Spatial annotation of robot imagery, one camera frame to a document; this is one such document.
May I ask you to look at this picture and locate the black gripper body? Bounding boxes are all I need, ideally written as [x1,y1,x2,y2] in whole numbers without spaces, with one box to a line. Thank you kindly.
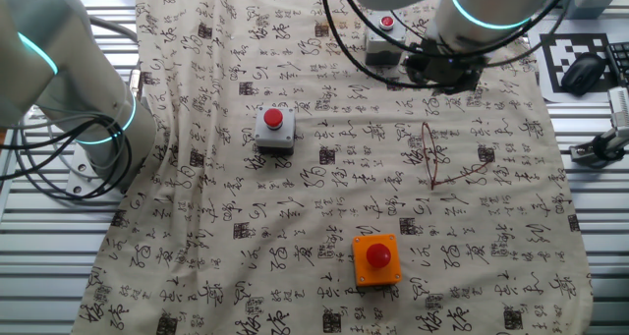
[405,48,486,88]

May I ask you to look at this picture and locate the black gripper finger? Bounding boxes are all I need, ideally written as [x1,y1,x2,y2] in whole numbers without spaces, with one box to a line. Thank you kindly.
[454,79,482,96]
[431,78,456,95]

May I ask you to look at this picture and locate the red-framed glasses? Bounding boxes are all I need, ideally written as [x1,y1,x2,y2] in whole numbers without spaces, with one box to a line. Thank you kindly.
[421,122,495,192]

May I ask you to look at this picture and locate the grey box flat red button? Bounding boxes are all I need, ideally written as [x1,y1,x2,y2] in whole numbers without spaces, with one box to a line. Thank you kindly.
[364,10,408,67]

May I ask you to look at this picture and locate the black white marker sheet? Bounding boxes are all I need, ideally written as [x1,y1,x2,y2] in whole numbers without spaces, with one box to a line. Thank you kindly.
[525,19,629,104]

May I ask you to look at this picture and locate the black computer mouse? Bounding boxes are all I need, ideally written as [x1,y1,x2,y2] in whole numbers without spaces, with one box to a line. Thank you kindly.
[560,52,607,97]

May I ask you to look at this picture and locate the grey box green button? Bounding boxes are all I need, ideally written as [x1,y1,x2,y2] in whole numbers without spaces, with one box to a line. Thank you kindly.
[564,0,618,21]

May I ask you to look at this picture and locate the black keyboard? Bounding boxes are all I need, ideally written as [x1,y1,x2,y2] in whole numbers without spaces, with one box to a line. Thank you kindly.
[604,40,629,88]

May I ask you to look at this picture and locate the grey box domed red button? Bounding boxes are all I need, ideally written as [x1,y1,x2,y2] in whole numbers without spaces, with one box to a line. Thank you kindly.
[254,104,297,155]

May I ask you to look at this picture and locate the orange box red button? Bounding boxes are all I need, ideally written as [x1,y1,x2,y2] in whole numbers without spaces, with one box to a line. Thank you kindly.
[351,233,404,288]

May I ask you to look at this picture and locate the beige calligraphy print cloth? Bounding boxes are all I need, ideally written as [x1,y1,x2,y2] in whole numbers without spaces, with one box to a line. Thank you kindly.
[71,0,594,335]

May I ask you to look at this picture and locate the silver base connector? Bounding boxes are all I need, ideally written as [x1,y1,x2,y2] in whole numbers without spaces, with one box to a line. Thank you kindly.
[128,69,144,103]

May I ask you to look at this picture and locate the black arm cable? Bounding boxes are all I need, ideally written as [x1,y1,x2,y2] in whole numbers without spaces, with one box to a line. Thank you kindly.
[335,0,586,69]
[318,0,443,90]

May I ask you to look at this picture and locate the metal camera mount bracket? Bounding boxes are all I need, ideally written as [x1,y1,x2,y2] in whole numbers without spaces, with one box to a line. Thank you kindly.
[568,126,629,169]

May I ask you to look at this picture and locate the silver camera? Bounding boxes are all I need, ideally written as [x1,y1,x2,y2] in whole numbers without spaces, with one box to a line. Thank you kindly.
[606,85,629,130]

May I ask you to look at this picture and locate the black base cable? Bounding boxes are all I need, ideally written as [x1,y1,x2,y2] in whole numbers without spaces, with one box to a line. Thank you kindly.
[0,116,133,201]

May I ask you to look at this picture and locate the grey base cable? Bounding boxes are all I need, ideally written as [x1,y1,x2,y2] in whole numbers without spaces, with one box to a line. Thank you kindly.
[86,15,142,44]

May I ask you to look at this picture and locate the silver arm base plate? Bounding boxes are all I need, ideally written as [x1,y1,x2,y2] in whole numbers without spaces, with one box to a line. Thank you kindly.
[66,150,132,201]

